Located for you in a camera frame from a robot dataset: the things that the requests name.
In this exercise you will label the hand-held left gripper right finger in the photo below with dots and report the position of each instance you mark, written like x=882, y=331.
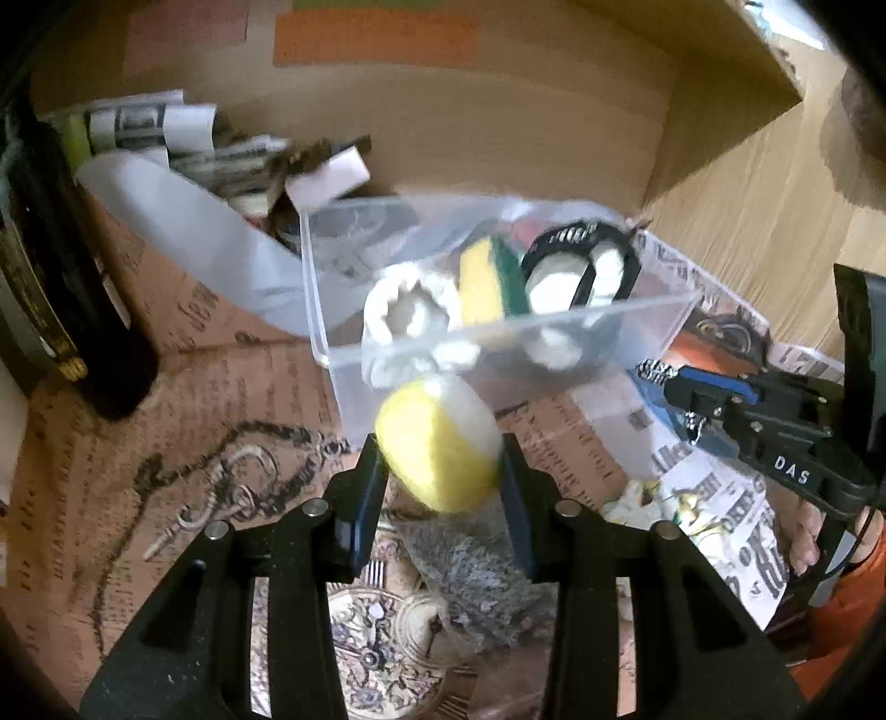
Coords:
x=516, y=500

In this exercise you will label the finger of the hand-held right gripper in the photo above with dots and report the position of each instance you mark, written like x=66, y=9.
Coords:
x=699, y=381
x=706, y=429

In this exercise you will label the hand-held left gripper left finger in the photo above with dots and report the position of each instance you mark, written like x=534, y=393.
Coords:
x=365, y=500

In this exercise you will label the yellow and white soft ball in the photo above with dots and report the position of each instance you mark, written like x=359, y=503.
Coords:
x=436, y=450

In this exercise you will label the clear plastic container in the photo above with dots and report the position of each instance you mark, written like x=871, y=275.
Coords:
x=484, y=346

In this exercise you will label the person's right forearm orange sleeve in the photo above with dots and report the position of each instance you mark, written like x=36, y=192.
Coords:
x=841, y=623

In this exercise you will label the black and white soft ball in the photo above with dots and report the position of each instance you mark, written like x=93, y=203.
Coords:
x=561, y=280

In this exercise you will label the person's right hand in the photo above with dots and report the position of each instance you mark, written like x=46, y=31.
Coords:
x=804, y=540

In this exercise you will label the grey scrubbing pad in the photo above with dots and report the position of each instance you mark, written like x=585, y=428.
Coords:
x=477, y=574

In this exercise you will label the white and yellow crumpled object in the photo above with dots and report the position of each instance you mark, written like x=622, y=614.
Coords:
x=650, y=509

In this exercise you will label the small white foam piece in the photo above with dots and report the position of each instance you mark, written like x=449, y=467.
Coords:
x=554, y=348

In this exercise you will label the newspaper print tablecloth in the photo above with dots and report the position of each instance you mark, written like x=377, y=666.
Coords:
x=207, y=429

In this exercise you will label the yellow and green sponge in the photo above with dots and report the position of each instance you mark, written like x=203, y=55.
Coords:
x=484, y=284

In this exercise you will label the printed small cardboard box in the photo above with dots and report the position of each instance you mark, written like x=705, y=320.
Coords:
x=173, y=291

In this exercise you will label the brown blurry object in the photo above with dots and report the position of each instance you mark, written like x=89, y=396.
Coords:
x=858, y=138

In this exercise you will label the white paper strip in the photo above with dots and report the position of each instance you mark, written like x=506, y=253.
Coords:
x=327, y=178

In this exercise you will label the white plastic lid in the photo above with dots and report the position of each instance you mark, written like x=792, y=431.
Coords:
x=194, y=221

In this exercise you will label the dark glass bottle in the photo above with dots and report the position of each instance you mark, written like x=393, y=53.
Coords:
x=62, y=277

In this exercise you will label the rolled newspaper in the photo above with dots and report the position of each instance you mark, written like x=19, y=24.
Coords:
x=149, y=126

